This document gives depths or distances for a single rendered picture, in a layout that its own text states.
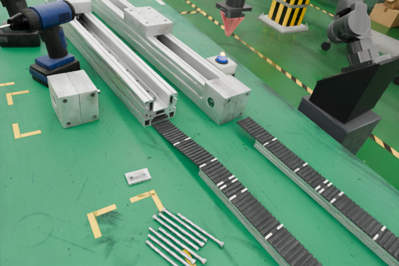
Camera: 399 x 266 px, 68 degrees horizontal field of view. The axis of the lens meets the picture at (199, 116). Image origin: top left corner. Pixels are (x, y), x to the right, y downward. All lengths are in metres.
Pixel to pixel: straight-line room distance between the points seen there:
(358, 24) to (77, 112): 0.82
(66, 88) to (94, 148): 0.16
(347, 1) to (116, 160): 0.81
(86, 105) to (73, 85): 0.06
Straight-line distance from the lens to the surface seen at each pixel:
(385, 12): 5.69
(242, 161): 0.76
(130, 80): 0.82
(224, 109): 0.81
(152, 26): 1.06
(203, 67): 0.94
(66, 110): 0.77
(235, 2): 0.94
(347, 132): 1.03
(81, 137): 0.78
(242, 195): 0.64
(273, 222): 0.63
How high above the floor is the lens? 1.31
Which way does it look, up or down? 38 degrees down
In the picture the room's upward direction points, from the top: 12 degrees clockwise
